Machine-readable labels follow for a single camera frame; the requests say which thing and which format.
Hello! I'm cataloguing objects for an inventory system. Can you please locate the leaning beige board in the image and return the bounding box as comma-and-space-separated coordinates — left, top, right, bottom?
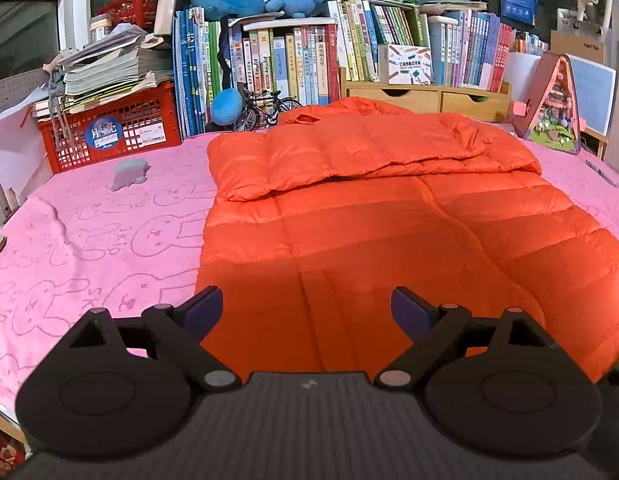
153, 0, 184, 37

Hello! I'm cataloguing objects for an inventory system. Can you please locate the red plastic crate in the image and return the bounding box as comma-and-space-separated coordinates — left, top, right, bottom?
38, 80, 182, 173

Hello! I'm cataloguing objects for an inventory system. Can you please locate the triangular miniature house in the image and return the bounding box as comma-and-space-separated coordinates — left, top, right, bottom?
509, 52, 583, 153

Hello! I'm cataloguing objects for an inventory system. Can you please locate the grey pen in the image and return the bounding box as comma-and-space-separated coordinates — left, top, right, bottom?
584, 159, 617, 188

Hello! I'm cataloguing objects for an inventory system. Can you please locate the red plastic basket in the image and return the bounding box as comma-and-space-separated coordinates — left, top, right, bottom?
96, 0, 160, 31

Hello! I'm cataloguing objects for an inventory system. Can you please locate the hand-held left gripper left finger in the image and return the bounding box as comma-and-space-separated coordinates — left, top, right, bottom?
69, 286, 241, 392

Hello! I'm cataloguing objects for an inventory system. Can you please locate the small grey toy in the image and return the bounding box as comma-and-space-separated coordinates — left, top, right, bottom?
110, 159, 150, 192

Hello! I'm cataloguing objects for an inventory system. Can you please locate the orange down jacket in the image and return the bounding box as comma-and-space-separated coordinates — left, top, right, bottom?
195, 96, 619, 386

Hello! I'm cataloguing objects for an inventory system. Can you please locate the row of tall blue books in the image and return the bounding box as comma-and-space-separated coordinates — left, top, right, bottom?
172, 6, 222, 138

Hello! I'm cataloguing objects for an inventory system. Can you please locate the stack of papers and magazines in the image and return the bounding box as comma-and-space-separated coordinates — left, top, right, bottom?
32, 25, 175, 118

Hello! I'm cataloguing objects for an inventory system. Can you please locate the clear plastic jar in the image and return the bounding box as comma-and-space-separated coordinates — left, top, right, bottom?
89, 12, 112, 43

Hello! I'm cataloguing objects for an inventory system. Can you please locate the large white paper sheet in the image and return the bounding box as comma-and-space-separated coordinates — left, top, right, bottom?
0, 92, 52, 181

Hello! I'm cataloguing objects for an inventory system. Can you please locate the white framed board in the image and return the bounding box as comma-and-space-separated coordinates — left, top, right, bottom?
572, 55, 617, 136

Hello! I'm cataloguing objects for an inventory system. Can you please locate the white pencil-print box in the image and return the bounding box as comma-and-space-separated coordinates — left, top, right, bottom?
378, 44, 434, 85

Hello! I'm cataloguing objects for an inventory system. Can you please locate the wooden drawer organiser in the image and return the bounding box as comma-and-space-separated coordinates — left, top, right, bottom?
339, 65, 513, 123

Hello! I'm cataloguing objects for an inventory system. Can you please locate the pink rabbit-print blanket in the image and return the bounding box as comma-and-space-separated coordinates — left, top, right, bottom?
0, 120, 619, 423

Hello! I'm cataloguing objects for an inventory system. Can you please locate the row of paperback books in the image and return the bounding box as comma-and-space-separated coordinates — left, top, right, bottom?
228, 22, 340, 106

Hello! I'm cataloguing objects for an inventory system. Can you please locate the black model bicycle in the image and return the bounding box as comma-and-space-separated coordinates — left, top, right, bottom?
232, 82, 304, 133

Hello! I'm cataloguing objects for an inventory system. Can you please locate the round blue plush toy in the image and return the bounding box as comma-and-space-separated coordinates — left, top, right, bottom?
210, 88, 244, 126

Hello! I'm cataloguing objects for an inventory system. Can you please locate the white plastic stand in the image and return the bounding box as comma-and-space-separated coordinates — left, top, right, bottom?
557, 0, 600, 31

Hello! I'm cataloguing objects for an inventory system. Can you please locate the row of green yellow books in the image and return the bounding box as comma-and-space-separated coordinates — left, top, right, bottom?
337, 0, 430, 83

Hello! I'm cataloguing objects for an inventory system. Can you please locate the small blue plush toy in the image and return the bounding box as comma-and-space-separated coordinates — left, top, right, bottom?
265, 0, 326, 18

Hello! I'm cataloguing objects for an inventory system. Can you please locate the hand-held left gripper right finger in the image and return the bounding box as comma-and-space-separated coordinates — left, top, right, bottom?
374, 286, 557, 392

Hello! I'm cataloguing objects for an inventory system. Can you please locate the row of pastel books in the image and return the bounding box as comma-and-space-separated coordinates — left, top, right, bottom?
427, 7, 515, 93

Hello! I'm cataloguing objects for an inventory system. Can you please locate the grey grid mat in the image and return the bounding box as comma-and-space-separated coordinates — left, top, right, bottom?
0, 67, 50, 116

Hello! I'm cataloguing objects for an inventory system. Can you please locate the cardboard box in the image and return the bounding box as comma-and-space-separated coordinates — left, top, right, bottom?
550, 30, 606, 58

